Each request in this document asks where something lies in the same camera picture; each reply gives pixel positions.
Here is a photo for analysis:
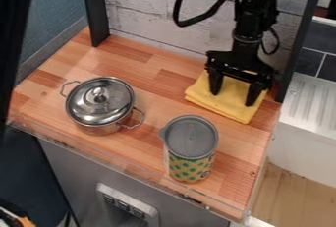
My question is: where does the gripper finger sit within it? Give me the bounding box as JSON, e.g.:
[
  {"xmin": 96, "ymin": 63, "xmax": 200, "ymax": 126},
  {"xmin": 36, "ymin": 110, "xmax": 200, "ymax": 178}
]
[
  {"xmin": 205, "ymin": 68, "xmax": 226, "ymax": 96},
  {"xmin": 244, "ymin": 79, "xmax": 268, "ymax": 107}
]

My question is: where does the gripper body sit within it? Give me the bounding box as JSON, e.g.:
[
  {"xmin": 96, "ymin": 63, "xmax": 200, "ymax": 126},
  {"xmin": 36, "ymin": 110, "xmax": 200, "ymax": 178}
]
[{"xmin": 204, "ymin": 38, "xmax": 276, "ymax": 86}]

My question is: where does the white toy sink unit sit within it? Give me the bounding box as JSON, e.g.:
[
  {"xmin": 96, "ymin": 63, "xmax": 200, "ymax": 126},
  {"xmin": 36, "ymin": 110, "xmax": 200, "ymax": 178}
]
[{"xmin": 266, "ymin": 72, "xmax": 336, "ymax": 190}]

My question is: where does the silver pot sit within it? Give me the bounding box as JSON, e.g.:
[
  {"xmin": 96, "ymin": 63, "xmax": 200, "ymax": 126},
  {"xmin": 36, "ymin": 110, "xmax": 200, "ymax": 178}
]
[{"xmin": 59, "ymin": 76, "xmax": 146, "ymax": 137}]

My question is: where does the yellow can with green dots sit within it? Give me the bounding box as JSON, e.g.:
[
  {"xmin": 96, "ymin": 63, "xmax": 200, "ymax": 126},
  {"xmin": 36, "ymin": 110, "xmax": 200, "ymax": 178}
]
[{"xmin": 157, "ymin": 114, "xmax": 220, "ymax": 184}]

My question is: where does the yellow cloth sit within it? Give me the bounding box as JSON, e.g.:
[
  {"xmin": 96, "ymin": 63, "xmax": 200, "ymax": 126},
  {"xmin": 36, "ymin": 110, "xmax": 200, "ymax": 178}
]
[{"xmin": 184, "ymin": 69, "xmax": 269, "ymax": 125}]

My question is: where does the silver pot lid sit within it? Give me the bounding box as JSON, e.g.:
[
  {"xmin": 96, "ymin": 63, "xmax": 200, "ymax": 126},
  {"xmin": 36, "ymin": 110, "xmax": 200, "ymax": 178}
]
[{"xmin": 64, "ymin": 76, "xmax": 136, "ymax": 126}]

